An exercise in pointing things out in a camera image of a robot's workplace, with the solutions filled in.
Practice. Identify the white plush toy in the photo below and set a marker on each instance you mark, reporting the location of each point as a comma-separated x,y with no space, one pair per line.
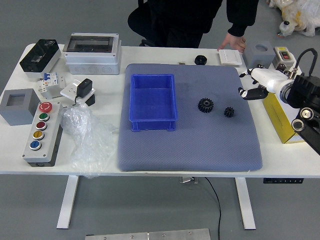
302,15

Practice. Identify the grey block with round hole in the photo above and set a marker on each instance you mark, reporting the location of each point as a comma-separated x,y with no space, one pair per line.
260,56

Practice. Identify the white socket plate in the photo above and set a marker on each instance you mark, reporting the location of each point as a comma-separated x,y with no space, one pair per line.
68,91

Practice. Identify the grey-blue table mat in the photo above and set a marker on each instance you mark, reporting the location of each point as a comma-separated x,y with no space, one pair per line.
190,145

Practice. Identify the brown cylindrical capacitor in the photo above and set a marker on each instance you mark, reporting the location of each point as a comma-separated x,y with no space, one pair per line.
281,67
261,66

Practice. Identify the white table leg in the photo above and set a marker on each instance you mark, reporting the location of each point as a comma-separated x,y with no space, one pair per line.
246,205
67,202

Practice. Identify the small black block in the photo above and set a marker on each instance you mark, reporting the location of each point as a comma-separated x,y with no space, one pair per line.
91,100

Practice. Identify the yellow and white cardboard box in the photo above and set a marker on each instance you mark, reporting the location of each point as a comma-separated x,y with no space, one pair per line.
277,115

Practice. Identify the person's left hand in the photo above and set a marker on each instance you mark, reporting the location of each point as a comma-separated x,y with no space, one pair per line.
235,42

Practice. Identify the big black gear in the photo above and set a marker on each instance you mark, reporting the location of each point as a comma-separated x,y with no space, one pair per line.
203,108

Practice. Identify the black power adapter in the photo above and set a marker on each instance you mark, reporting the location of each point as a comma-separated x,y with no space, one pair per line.
83,87

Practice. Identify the blue plastic box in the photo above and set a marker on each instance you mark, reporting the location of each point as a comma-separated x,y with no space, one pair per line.
152,105

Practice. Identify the grey two-button switch box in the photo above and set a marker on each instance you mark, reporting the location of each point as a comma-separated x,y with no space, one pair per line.
283,53

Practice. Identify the white enclosure with clear lid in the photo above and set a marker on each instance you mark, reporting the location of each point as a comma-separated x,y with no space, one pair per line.
92,58

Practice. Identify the black round nut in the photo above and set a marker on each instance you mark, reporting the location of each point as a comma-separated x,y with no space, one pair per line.
200,60

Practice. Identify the white enclosure with black lid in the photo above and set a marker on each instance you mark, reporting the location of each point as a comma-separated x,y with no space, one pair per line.
40,56

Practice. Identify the grey metal plate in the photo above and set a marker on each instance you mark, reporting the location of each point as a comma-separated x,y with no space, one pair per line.
150,235

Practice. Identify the person's left forearm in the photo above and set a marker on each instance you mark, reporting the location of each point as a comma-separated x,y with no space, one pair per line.
241,25

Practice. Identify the clear plastic bag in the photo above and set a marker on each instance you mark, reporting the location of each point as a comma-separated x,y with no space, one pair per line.
87,140

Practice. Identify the black table control panel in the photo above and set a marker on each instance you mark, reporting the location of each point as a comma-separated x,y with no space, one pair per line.
282,180

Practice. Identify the white and blue circuit breaker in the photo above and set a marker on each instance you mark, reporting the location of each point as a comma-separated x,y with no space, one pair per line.
51,83

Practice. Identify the grey block with square hole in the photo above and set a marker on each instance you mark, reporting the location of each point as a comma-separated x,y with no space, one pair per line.
16,110

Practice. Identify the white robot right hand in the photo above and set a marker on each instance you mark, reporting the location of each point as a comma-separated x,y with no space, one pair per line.
268,78

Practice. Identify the white wall switch plate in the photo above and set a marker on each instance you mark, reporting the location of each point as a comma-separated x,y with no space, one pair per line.
230,57

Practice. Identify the person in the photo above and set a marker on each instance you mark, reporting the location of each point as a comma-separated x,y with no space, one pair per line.
187,20

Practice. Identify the black office chair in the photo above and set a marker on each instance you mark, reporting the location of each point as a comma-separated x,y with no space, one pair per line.
136,22

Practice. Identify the grey five-button control station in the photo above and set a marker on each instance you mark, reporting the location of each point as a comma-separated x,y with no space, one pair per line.
41,132

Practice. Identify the small black gear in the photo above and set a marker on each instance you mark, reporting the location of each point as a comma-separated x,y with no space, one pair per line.
228,112

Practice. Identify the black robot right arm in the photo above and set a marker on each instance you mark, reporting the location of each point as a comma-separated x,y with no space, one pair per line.
307,90

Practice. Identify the metal bracket under table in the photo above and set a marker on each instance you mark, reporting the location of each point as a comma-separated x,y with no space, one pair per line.
188,180

